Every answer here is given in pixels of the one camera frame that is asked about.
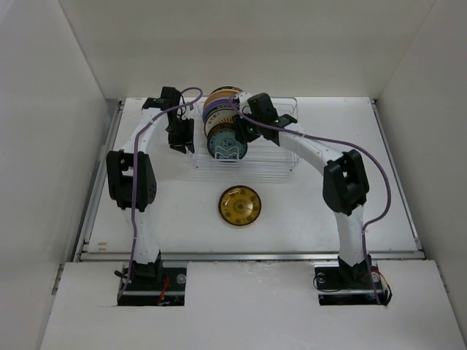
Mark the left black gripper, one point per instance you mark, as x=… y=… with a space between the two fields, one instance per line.
x=186 y=141

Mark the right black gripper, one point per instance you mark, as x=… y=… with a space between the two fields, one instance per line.
x=240 y=133

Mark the yellow patterned plate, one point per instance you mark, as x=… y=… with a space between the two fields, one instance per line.
x=239 y=205
x=222 y=126

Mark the teal patterned plate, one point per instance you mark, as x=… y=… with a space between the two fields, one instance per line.
x=222 y=145

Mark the white orange sunburst plate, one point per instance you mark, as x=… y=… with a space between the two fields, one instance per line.
x=214 y=122

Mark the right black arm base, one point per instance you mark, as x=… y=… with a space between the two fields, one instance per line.
x=342 y=286

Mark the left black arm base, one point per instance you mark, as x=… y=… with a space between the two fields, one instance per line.
x=165 y=290

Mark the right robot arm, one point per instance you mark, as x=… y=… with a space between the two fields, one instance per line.
x=345 y=184

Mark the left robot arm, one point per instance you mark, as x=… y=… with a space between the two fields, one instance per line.
x=132 y=183

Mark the white blue rimmed plate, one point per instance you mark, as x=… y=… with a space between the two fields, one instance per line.
x=213 y=109

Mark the purple plate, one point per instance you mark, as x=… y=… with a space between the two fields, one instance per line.
x=211 y=105

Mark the tan plate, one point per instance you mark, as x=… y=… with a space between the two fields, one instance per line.
x=211 y=98

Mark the dark rimmed back plate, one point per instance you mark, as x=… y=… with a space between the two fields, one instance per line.
x=224 y=88

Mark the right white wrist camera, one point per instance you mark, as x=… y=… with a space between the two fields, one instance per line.
x=240 y=100

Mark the white wire dish rack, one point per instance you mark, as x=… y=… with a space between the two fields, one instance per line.
x=260 y=153

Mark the metal table edge rail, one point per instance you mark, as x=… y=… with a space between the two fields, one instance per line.
x=233 y=257

